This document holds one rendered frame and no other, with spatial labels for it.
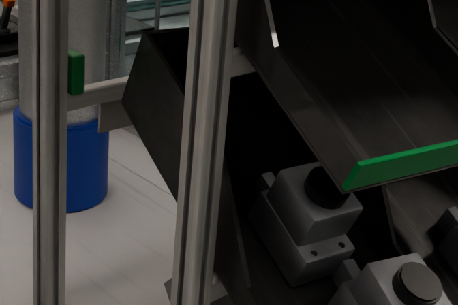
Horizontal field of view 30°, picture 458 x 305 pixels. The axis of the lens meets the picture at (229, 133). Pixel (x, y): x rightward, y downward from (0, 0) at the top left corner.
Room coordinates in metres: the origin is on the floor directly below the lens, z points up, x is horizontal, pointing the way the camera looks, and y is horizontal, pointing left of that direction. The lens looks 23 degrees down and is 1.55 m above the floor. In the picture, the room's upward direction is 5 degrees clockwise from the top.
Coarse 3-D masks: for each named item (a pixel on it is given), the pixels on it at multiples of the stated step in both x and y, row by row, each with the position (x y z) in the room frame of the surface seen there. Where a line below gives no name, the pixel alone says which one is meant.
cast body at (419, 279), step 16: (400, 256) 0.48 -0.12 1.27; (416, 256) 0.48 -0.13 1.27; (336, 272) 0.51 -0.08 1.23; (352, 272) 0.50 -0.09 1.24; (368, 272) 0.46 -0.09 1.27; (384, 272) 0.46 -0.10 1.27; (400, 272) 0.45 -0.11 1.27; (416, 272) 0.46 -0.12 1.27; (432, 272) 0.46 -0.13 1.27; (352, 288) 0.47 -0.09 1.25; (368, 288) 0.46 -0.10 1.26; (384, 288) 0.45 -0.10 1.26; (400, 288) 0.44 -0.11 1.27; (416, 288) 0.44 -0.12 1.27; (432, 288) 0.45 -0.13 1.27; (336, 304) 0.48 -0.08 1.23; (352, 304) 0.47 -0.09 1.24; (368, 304) 0.45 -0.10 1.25; (384, 304) 0.44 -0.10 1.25; (400, 304) 0.44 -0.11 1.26; (416, 304) 0.44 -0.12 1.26; (432, 304) 0.44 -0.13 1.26; (448, 304) 0.45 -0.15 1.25
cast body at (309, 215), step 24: (288, 168) 0.52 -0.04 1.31; (312, 168) 0.52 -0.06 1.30; (264, 192) 0.53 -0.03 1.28; (288, 192) 0.50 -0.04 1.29; (312, 192) 0.50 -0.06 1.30; (336, 192) 0.50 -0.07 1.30; (264, 216) 0.52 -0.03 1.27; (288, 216) 0.50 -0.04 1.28; (312, 216) 0.48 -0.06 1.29; (336, 216) 0.49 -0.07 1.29; (264, 240) 0.52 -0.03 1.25; (288, 240) 0.50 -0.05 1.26; (312, 240) 0.49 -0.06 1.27; (336, 240) 0.51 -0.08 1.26; (288, 264) 0.50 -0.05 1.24; (312, 264) 0.49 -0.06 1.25; (336, 264) 0.51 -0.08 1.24
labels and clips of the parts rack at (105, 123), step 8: (72, 56) 0.60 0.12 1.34; (80, 56) 0.61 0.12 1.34; (72, 64) 0.60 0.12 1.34; (80, 64) 0.61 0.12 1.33; (72, 72) 0.60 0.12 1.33; (80, 72) 0.61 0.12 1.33; (72, 80) 0.60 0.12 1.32; (80, 80) 0.61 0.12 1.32; (72, 88) 0.60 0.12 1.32; (80, 88) 0.61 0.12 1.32; (104, 104) 0.64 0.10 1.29; (112, 104) 0.65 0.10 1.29; (120, 104) 0.65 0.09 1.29; (104, 112) 0.64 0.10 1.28; (112, 112) 0.65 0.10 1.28; (120, 112) 0.65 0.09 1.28; (104, 120) 0.64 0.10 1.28; (112, 120) 0.65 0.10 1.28; (120, 120) 0.65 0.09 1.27; (128, 120) 0.66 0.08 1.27; (104, 128) 0.64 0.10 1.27; (112, 128) 0.65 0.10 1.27
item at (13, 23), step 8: (0, 0) 1.75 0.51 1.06; (8, 0) 1.73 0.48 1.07; (8, 8) 1.74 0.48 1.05; (0, 16) 1.93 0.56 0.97; (8, 16) 1.75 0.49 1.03; (0, 24) 1.75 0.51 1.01; (8, 24) 1.81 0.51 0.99; (16, 24) 1.82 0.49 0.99; (0, 32) 1.74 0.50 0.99; (8, 32) 1.76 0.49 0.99; (16, 32) 1.76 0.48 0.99; (0, 40) 1.73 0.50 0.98; (8, 40) 1.74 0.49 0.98; (16, 40) 1.76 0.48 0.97; (0, 48) 1.70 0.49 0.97; (8, 48) 1.71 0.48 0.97; (16, 48) 1.71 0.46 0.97; (0, 56) 1.68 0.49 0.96
